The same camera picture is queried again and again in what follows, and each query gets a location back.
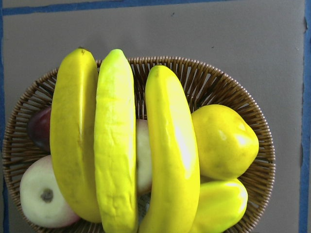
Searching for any yellow banana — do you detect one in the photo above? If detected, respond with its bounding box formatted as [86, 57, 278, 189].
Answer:
[94, 49, 138, 233]
[139, 65, 200, 233]
[50, 48, 101, 223]

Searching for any brown wicker basket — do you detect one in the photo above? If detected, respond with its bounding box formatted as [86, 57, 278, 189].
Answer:
[2, 56, 276, 233]

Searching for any red peach apple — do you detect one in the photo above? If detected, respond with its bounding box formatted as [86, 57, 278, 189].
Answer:
[136, 119, 152, 195]

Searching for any yellow lemon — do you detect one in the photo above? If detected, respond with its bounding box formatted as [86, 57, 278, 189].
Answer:
[191, 104, 259, 180]

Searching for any yellow starfruit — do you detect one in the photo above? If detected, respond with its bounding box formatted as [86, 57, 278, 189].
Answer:
[190, 179, 248, 233]

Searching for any dark red apple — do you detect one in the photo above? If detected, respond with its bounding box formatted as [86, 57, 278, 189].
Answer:
[27, 106, 51, 152]

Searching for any pale pink apple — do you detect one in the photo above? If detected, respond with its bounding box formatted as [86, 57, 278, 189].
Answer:
[20, 155, 80, 228]

